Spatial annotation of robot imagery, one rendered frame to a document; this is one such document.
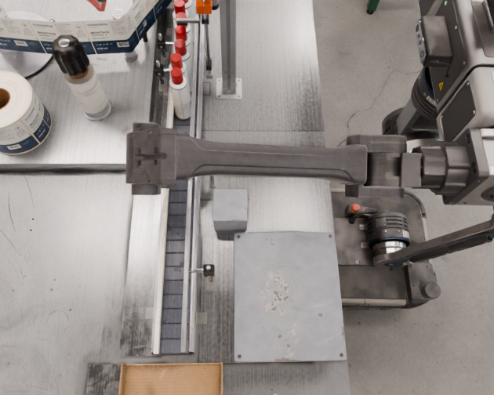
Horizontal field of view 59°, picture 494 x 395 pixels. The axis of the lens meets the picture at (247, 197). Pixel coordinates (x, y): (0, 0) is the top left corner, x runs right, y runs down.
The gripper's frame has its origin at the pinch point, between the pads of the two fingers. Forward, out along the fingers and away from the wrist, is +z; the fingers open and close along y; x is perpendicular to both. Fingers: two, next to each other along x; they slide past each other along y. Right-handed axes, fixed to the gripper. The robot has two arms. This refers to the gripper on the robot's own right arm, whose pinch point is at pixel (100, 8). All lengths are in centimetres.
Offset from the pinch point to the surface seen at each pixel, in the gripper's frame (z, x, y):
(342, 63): 117, 105, -81
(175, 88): 15.0, 18.6, 14.7
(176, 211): 31, 18, 46
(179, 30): 10.6, 19.8, -3.0
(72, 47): 2.0, -6.6, 11.5
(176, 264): 31, 19, 62
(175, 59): 10.6, 18.8, 7.7
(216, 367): 35, 30, 89
